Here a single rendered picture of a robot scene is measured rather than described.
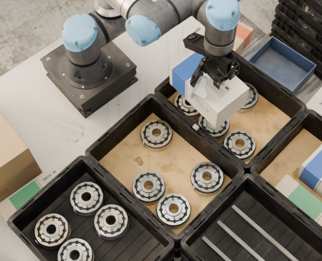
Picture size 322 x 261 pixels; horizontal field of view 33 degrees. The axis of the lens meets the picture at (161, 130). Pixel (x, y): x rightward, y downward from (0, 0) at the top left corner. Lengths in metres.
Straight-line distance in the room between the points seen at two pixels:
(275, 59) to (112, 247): 0.95
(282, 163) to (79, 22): 0.79
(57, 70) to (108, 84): 0.19
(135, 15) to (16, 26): 1.98
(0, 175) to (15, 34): 1.51
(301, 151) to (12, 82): 1.08
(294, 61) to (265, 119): 0.36
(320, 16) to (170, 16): 1.32
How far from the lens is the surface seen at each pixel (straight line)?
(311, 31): 2.59
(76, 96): 1.90
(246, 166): 1.63
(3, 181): 1.81
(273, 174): 1.74
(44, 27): 3.14
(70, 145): 1.93
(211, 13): 1.24
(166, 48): 2.11
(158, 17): 1.25
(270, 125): 1.81
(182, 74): 1.52
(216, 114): 1.47
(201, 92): 1.46
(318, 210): 1.66
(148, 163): 1.73
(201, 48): 1.41
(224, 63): 1.36
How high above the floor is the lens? 2.41
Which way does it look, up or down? 63 degrees down
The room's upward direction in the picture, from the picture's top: 3 degrees counter-clockwise
